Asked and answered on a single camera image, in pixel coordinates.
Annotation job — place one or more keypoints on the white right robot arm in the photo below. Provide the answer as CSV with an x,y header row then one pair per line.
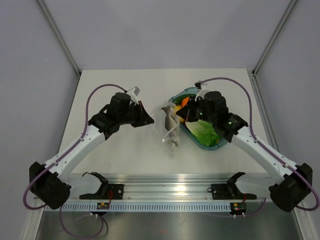
x,y
291,182

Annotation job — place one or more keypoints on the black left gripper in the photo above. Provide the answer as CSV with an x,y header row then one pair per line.
x,y
144,118

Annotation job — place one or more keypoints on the aluminium frame post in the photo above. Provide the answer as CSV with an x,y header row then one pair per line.
x,y
284,19
59,37

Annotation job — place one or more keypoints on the grey toy fish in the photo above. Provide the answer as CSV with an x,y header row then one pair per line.
x,y
171,124

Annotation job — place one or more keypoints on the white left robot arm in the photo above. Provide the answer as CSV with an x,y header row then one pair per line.
x,y
50,181

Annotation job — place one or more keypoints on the green white lettuce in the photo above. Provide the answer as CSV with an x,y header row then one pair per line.
x,y
204,133

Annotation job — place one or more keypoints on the white slotted cable duct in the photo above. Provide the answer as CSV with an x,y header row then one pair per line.
x,y
127,206

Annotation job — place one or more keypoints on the orange fruit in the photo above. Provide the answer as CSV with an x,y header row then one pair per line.
x,y
184,102

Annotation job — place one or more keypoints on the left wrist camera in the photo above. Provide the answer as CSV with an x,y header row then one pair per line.
x,y
133,92

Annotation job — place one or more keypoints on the left aluminium frame post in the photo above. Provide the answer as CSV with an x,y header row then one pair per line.
x,y
59,37

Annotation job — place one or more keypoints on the clear dotted zip bag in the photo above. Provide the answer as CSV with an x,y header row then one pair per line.
x,y
158,127

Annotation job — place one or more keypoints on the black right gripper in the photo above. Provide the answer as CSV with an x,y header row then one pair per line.
x,y
187,111

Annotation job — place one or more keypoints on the teal plastic basket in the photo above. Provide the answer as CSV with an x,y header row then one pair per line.
x,y
194,90

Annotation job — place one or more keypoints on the right aluminium frame post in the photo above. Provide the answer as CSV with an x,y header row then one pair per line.
x,y
284,19

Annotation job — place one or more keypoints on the yellow lemon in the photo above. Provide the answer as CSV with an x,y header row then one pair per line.
x,y
177,108

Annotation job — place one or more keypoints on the green cucumber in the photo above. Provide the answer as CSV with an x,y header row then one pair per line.
x,y
179,99

